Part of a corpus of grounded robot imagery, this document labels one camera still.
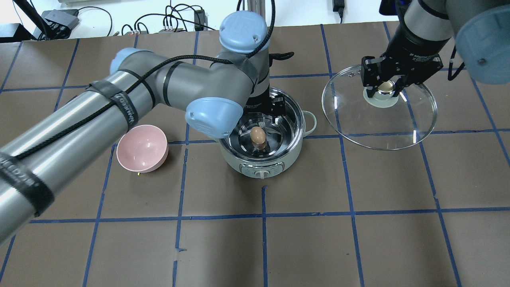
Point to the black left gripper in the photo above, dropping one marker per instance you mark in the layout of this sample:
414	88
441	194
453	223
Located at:
261	99

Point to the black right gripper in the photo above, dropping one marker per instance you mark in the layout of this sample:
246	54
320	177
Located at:
414	52

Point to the brown egg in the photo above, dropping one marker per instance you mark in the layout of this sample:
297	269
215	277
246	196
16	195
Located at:
258	135

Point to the glass pot lid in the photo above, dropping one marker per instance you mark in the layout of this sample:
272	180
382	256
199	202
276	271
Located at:
389	121

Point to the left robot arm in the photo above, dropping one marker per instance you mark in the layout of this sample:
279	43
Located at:
213	92

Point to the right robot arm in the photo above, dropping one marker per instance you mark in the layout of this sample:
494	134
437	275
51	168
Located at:
480	29

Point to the pale green electric pot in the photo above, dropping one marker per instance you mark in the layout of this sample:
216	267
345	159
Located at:
285	136

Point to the brown paper table mat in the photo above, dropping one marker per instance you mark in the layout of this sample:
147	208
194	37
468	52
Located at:
435	214

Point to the pink bowl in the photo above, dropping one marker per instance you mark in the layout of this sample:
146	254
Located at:
143	149

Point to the black usb hub box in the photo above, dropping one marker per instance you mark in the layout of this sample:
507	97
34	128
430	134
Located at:
67	19

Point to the aluminium frame post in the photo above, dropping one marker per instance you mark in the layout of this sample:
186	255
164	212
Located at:
256	6

